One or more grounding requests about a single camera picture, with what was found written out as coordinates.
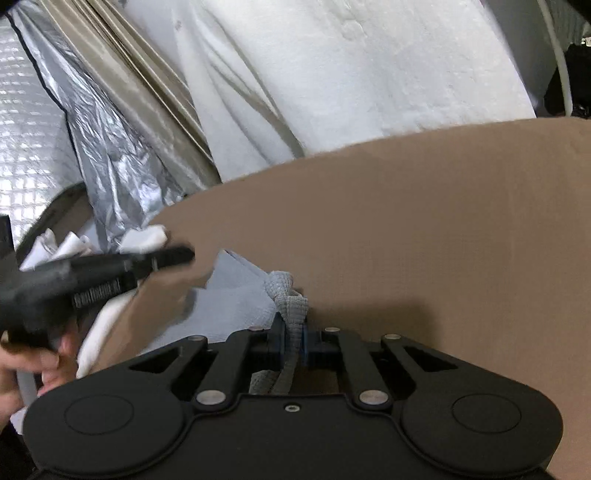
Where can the silver quilted insulation panel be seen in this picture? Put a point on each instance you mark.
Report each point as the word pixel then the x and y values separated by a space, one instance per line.
pixel 27 138

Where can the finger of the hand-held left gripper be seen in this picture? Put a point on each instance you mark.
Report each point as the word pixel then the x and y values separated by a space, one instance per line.
pixel 166 258

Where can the dark object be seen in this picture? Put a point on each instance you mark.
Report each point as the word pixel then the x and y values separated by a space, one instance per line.
pixel 581 78

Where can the white pipe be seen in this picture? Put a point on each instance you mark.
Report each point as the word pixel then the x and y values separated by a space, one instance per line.
pixel 556 41

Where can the grey t-shirt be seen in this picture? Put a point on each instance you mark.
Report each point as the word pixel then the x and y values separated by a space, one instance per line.
pixel 235 295

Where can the white hanging garment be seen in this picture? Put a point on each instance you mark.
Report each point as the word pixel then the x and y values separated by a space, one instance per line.
pixel 346 69

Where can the crumpled silver foil sheet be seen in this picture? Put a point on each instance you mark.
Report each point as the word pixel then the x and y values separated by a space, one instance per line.
pixel 106 161

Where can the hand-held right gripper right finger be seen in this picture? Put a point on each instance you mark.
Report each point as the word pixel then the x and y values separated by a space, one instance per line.
pixel 308 346

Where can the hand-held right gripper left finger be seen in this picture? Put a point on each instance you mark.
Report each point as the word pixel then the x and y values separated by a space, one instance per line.
pixel 277 346

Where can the person's left hand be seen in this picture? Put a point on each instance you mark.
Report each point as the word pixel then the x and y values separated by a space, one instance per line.
pixel 27 374

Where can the beige wooden frame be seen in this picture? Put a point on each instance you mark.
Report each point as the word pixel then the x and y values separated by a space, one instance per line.
pixel 138 78

